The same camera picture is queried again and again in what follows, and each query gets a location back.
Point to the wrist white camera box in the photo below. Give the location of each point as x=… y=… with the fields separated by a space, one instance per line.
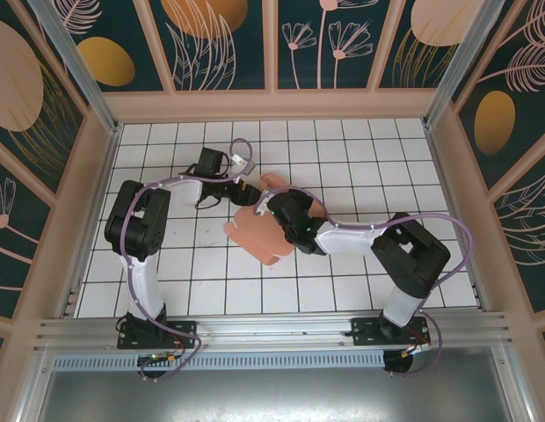
x=244 y=163
x=263 y=207

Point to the grey metal panel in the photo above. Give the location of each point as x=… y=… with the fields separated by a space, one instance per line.
x=272 y=397

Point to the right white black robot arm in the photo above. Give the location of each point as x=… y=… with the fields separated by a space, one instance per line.
x=409 y=264

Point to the aluminium mounting rail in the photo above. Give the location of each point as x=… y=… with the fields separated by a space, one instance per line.
x=272 y=327

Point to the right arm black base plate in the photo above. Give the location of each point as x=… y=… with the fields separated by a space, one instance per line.
x=365 y=329

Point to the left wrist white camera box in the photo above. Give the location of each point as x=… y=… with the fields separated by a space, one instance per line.
x=244 y=163

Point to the yellow power connector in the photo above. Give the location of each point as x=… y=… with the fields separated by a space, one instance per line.
x=171 y=359
x=406 y=353

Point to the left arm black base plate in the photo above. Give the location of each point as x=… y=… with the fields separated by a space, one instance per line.
x=184 y=330

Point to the aluminium frame post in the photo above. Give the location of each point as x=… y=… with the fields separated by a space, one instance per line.
x=463 y=57
x=85 y=81

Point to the pink cardboard box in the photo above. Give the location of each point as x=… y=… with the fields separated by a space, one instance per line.
x=255 y=233

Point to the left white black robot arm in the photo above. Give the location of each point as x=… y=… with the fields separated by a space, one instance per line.
x=143 y=285

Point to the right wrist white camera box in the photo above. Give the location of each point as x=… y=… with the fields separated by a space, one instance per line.
x=263 y=207

